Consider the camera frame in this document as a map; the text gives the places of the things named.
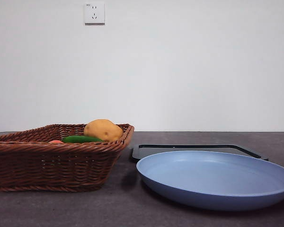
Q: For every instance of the blue round plate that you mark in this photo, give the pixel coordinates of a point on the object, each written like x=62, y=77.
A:
x=203, y=179

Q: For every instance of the orange carrot with green leaves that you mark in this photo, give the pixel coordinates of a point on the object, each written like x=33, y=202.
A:
x=56, y=142

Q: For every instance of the black flat tray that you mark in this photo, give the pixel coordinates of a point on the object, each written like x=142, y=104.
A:
x=137, y=154

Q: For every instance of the yellow-brown potato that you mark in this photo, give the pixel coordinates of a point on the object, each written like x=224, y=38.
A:
x=101, y=130

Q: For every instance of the green pepper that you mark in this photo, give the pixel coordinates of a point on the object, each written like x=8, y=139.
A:
x=80, y=139

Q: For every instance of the brown wicker basket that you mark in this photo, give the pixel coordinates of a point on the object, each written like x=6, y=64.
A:
x=49, y=165

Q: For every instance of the white wall socket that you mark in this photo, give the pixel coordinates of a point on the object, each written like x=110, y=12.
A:
x=94, y=13

